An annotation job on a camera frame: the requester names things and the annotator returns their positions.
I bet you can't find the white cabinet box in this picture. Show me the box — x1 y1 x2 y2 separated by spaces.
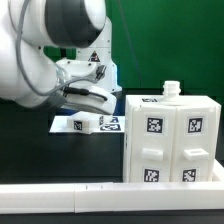
123 81 221 183

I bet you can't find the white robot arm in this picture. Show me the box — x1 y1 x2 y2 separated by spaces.
0 0 121 115

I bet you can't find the white front fence rail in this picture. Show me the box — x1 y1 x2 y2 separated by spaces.
0 182 224 214

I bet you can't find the small white block part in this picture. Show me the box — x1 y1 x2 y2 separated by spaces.
67 111 104 134

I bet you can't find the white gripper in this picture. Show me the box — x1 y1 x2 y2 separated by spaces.
56 59 117 115

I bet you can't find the white door panel with knob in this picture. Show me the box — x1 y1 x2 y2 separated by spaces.
129 106 176 183

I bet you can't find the white flat top panel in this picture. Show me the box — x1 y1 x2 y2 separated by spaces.
50 116 125 134

